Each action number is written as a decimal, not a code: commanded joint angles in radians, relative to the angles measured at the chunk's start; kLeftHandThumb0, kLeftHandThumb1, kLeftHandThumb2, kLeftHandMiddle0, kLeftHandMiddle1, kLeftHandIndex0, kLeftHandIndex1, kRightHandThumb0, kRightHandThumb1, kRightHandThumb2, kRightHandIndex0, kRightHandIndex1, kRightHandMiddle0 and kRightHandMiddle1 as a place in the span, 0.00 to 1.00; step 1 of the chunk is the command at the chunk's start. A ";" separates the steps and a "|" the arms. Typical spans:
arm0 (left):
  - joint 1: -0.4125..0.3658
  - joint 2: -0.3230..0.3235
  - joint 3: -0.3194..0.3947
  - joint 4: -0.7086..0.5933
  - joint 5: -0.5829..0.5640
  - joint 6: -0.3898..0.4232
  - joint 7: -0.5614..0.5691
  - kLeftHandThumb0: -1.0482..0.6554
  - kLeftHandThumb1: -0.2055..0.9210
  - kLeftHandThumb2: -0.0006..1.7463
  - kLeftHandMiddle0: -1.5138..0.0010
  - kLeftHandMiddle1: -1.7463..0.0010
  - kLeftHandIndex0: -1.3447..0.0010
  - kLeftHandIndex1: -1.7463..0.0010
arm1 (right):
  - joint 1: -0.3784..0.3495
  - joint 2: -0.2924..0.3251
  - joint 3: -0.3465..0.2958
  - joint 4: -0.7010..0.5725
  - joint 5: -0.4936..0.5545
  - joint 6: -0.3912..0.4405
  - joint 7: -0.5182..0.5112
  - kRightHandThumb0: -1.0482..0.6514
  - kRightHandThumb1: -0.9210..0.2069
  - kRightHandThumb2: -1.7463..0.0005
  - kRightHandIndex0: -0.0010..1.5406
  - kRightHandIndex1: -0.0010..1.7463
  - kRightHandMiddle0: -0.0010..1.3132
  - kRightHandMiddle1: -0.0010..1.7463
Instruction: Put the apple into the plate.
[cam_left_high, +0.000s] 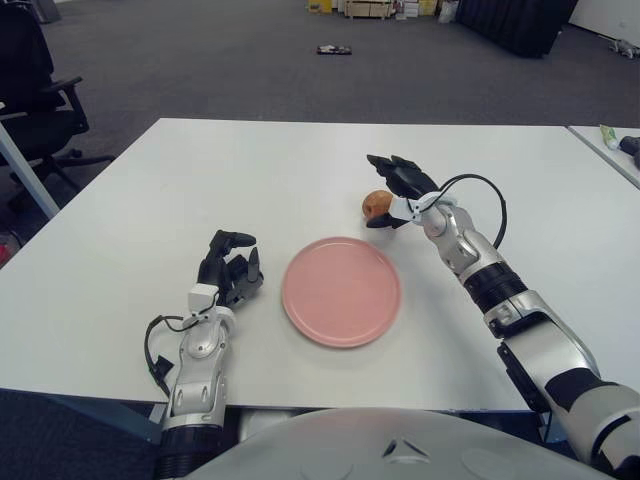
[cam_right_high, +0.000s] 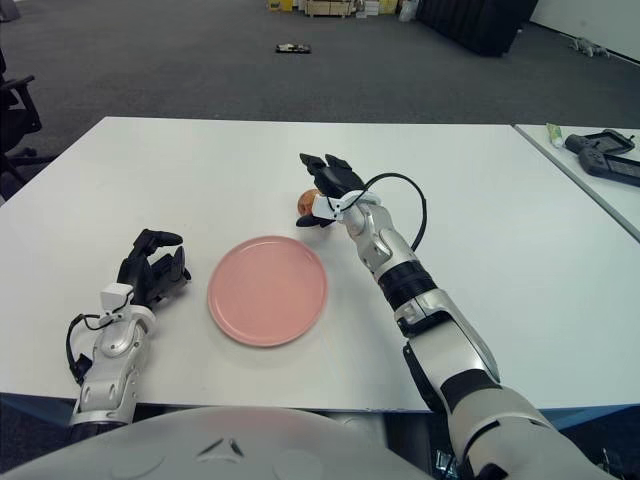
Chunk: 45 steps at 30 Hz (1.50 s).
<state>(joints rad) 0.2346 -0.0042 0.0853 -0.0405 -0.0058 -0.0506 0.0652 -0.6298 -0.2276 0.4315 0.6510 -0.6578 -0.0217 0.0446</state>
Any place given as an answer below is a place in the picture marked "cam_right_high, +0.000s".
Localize black curtain partition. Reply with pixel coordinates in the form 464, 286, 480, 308
417, 0, 540, 57

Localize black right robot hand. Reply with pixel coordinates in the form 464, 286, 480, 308
294, 152, 367, 230

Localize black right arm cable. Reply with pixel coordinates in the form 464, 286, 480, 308
359, 172, 430, 251

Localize black office chair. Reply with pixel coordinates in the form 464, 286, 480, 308
0, 47, 54, 201

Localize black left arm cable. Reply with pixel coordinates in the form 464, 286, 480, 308
65, 312, 106, 386

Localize grey robot torso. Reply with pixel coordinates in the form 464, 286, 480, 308
0, 404, 431, 480

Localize black handheld controller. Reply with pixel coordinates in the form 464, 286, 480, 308
564, 128, 637, 155
577, 148, 640, 187

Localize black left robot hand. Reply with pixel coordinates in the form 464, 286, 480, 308
101, 228, 193, 316

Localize red yellow apple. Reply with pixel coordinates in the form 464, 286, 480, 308
296, 188, 324, 217

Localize pink round plate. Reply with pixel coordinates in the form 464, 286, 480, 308
206, 234, 330, 348

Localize wooden pallet crate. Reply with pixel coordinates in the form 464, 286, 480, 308
304, 0, 354, 19

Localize grey quadruped robot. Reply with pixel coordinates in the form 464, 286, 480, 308
568, 35, 610, 57

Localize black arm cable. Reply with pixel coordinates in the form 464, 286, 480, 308
359, 172, 430, 251
65, 312, 106, 386

